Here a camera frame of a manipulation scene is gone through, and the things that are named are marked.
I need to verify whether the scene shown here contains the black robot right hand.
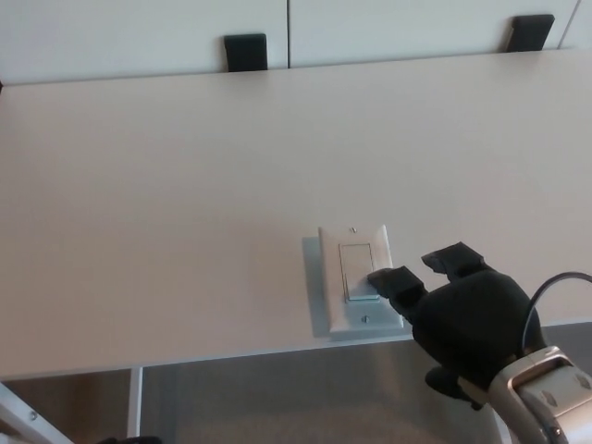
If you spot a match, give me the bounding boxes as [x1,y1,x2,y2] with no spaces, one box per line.
[366,240,548,412]

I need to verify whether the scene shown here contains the white rocker switch button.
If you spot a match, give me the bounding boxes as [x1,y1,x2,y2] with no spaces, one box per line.
[338,241,383,303]

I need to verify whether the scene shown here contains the white cabinet door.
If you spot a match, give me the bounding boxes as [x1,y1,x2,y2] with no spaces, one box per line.
[0,0,290,87]
[560,0,592,50]
[287,0,569,71]

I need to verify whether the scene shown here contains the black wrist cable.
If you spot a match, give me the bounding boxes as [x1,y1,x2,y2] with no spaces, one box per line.
[521,271,592,358]

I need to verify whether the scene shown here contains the white light switch cover plate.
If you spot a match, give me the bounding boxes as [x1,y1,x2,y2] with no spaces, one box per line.
[317,223,405,337]

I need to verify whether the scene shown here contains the pale blue switch base plate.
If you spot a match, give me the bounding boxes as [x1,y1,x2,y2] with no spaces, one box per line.
[302,236,411,344]

